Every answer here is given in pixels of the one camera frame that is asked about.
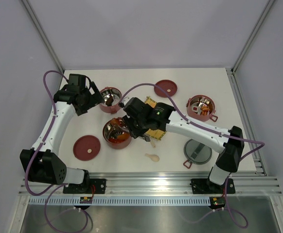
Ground fried chicken piece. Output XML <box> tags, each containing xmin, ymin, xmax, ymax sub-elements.
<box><xmin>117</xmin><ymin>132</ymin><xmax>130</xmax><ymax>141</ymax></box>

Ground dark chocolate pastry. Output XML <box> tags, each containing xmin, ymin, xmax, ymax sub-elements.
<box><xmin>105</xmin><ymin>96</ymin><xmax>114</xmax><ymax>106</ymax></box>

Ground red sausage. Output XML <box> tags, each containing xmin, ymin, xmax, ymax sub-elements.
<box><xmin>108</xmin><ymin>138</ymin><xmax>120</xmax><ymax>144</ymax></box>

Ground bacon piece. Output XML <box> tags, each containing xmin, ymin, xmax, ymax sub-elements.
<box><xmin>201</xmin><ymin>106</ymin><xmax>210</xmax><ymax>111</ymax></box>
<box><xmin>200</xmin><ymin>111</ymin><xmax>208</xmax><ymax>116</ymax></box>

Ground metal tongs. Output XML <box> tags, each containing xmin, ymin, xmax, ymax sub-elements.
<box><xmin>116</xmin><ymin>117</ymin><xmax>151</xmax><ymax>142</ymax></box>

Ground sushi roll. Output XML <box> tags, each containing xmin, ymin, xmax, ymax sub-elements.
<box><xmin>191</xmin><ymin>105</ymin><xmax>199</xmax><ymax>113</ymax></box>

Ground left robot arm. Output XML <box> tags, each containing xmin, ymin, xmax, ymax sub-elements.
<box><xmin>20</xmin><ymin>74</ymin><xmax>103</xmax><ymax>196</ymax></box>

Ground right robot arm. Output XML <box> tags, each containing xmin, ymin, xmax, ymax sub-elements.
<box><xmin>119</xmin><ymin>97</ymin><xmax>244</xmax><ymax>193</ymax></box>

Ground back left red steel bowl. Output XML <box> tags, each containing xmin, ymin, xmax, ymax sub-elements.
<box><xmin>99</xmin><ymin>87</ymin><xmax>122</xmax><ymax>114</ymax></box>

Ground red steel bowl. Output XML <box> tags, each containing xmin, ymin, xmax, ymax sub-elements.
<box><xmin>186</xmin><ymin>95</ymin><xmax>218</xmax><ymax>122</ymax></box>
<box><xmin>99</xmin><ymin>87</ymin><xmax>122</xmax><ymax>114</ymax></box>
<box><xmin>103</xmin><ymin>118</ymin><xmax>132</xmax><ymax>150</ymax></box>

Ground bamboo woven tray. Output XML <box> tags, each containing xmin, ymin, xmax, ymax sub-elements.
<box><xmin>144</xmin><ymin>96</ymin><xmax>166</xmax><ymax>141</ymax></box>

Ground front red steel bowl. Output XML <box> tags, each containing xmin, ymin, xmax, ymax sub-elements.
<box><xmin>103</xmin><ymin>118</ymin><xmax>132</xmax><ymax>150</ymax></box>

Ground beige spoon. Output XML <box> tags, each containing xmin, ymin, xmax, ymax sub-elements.
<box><xmin>145</xmin><ymin>153</ymin><xmax>160</xmax><ymax>162</ymax></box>

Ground right red steel bowl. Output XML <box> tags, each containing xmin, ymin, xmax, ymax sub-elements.
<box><xmin>186</xmin><ymin>95</ymin><xmax>218</xmax><ymax>122</ymax></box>

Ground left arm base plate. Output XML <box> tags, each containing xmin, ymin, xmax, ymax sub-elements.
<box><xmin>63</xmin><ymin>178</ymin><xmax>106</xmax><ymax>195</ymax></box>

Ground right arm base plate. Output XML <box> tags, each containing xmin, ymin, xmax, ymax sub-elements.
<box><xmin>190</xmin><ymin>178</ymin><xmax>236</xmax><ymax>194</ymax></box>

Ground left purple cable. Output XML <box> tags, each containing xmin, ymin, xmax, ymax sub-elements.
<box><xmin>23</xmin><ymin>69</ymin><xmax>93</xmax><ymax>232</ymax></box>

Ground purple cable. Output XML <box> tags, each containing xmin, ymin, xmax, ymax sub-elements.
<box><xmin>118</xmin><ymin>83</ymin><xmax>265</xmax><ymax>231</ymax></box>
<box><xmin>23</xmin><ymin>69</ymin><xmax>93</xmax><ymax>232</ymax></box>

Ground white slotted cable duct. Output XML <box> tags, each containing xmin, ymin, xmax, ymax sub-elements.
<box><xmin>29</xmin><ymin>196</ymin><xmax>211</xmax><ymax>206</ymax></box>

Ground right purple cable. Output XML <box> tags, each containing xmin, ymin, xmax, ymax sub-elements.
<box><xmin>118</xmin><ymin>83</ymin><xmax>265</xmax><ymax>231</ymax></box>

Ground aluminium rail frame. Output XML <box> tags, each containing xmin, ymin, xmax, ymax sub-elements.
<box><xmin>9</xmin><ymin>158</ymin><xmax>283</xmax><ymax>233</ymax></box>

